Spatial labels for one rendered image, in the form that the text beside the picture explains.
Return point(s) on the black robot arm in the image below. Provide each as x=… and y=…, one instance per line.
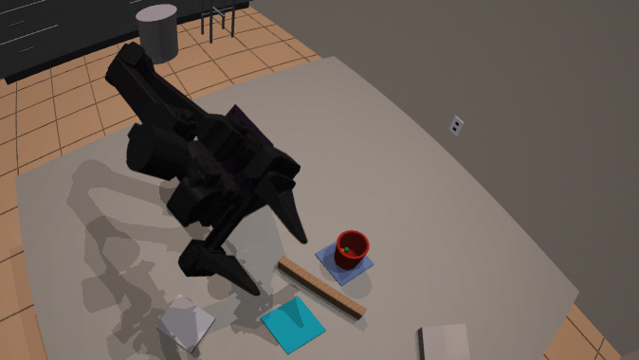
x=163, y=145

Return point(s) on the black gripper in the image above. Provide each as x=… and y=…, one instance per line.
x=272, y=172

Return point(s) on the tan wooden flat bar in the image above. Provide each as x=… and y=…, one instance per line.
x=321, y=288

